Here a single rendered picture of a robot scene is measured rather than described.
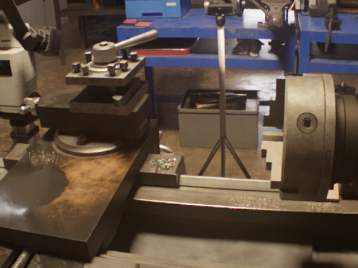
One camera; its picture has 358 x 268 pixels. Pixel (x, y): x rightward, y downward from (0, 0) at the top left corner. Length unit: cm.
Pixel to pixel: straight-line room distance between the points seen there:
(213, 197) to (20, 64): 131
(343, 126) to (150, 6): 220
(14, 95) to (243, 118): 147
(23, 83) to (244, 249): 143
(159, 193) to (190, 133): 187
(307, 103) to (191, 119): 223
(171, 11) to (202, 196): 185
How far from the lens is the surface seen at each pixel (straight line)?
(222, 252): 116
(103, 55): 116
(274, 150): 86
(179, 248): 117
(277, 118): 87
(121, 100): 111
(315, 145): 77
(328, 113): 78
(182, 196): 117
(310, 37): 262
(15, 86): 222
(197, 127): 300
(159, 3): 286
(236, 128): 298
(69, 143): 123
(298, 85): 82
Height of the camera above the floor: 151
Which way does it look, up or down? 26 degrees down
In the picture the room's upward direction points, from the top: 3 degrees counter-clockwise
